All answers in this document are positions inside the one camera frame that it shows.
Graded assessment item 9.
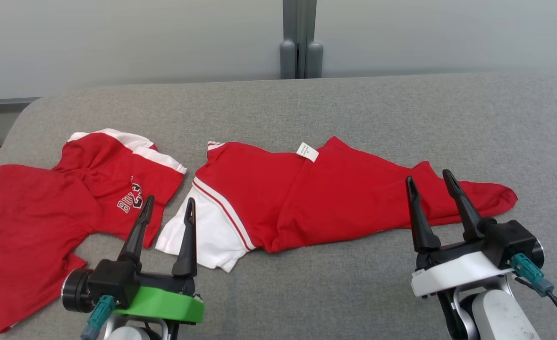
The left black cable teal connector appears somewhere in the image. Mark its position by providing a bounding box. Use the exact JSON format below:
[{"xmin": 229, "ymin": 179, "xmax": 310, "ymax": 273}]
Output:
[{"xmin": 80, "ymin": 295, "xmax": 118, "ymax": 340}]

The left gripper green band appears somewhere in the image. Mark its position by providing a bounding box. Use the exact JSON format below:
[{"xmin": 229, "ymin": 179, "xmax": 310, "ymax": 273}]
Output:
[{"xmin": 116, "ymin": 195, "xmax": 206, "ymax": 325}]

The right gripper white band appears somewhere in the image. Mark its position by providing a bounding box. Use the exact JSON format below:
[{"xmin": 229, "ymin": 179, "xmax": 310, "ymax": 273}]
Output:
[{"xmin": 405, "ymin": 169, "xmax": 515, "ymax": 298}]

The right black cable teal connector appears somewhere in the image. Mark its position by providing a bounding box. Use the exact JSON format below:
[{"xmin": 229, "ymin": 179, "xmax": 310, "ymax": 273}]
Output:
[{"xmin": 511, "ymin": 253, "xmax": 557, "ymax": 340}]

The black cable teal connector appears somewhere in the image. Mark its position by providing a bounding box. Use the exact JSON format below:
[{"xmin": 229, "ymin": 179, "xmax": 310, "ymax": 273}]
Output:
[
  {"xmin": 511, "ymin": 253, "xmax": 557, "ymax": 340},
  {"xmin": 80, "ymin": 295, "xmax": 118, "ymax": 340}
]

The grey partition post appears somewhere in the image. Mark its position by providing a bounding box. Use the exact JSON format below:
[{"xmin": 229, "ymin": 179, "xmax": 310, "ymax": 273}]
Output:
[{"xmin": 279, "ymin": 0, "xmax": 324, "ymax": 80}]

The red white printed T-shirt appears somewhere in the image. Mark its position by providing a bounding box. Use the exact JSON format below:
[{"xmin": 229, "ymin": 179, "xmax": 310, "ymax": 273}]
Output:
[
  {"xmin": 155, "ymin": 136, "xmax": 518, "ymax": 273},
  {"xmin": 0, "ymin": 128, "xmax": 187, "ymax": 334}
]

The dark grey base rail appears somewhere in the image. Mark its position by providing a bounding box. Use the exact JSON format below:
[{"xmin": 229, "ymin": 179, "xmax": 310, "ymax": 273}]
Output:
[{"xmin": 0, "ymin": 97, "xmax": 42, "ymax": 114}]

